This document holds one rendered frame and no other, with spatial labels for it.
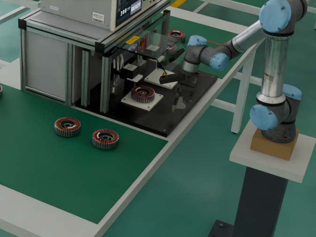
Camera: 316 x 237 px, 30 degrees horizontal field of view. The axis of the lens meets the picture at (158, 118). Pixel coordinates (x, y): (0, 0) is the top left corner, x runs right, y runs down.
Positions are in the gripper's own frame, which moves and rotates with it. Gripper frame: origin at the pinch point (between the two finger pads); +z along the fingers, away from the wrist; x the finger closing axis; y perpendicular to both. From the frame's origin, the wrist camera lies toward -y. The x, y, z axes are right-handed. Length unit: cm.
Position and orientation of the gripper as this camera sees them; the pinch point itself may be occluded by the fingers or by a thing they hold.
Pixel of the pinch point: (172, 109)
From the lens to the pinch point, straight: 265.8
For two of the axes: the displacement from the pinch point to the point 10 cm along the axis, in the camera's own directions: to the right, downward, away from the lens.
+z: -2.6, 8.8, 4.1
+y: 9.6, 2.8, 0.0
